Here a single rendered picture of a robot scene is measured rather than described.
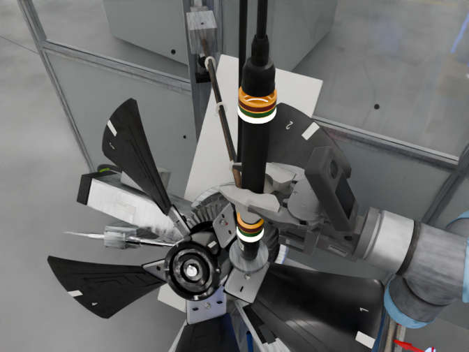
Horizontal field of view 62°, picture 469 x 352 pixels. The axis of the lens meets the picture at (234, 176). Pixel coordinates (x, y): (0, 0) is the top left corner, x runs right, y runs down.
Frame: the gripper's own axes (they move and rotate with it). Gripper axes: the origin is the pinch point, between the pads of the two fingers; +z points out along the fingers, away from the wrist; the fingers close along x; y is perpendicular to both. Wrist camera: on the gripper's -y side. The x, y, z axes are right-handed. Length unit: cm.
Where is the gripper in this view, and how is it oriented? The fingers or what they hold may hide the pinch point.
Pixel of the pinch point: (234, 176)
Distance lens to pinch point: 56.4
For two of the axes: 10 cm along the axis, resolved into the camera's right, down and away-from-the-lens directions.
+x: 4.2, -6.9, 5.8
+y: -0.1, 6.4, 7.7
